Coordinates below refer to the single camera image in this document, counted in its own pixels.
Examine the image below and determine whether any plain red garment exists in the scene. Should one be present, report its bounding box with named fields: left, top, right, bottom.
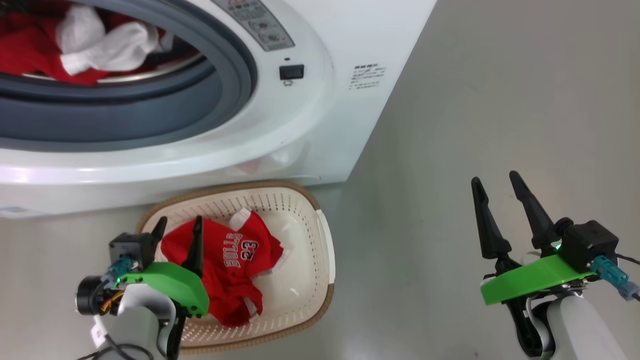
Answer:
left=0, top=11, right=168, bottom=87

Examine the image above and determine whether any red jersey with white print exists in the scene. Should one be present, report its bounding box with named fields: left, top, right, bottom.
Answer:
left=161, top=208, right=291, bottom=328

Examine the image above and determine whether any grey warning label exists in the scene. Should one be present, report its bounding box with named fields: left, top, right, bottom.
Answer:
left=212, top=0, right=296, bottom=52

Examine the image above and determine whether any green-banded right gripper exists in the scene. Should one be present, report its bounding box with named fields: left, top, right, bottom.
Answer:
left=471, top=171, right=601, bottom=359

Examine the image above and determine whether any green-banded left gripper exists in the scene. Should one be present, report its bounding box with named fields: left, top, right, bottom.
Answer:
left=116, top=216, right=211, bottom=359

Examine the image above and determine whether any cream basket with brown rim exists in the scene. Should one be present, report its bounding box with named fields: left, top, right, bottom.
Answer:
left=136, top=181, right=336, bottom=356

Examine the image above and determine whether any right camera cable teal connector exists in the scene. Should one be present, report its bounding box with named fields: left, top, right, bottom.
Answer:
left=591, top=252, right=640, bottom=302

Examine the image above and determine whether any left camera cable teal connector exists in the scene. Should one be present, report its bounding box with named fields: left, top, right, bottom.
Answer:
left=100, top=256, right=135, bottom=301

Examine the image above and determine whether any camera cable teal connector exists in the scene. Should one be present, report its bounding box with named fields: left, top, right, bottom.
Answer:
left=100, top=256, right=135, bottom=301
left=591, top=252, right=640, bottom=302

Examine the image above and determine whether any white front-load washing machine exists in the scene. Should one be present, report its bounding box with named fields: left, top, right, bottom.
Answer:
left=0, top=0, right=438, bottom=221

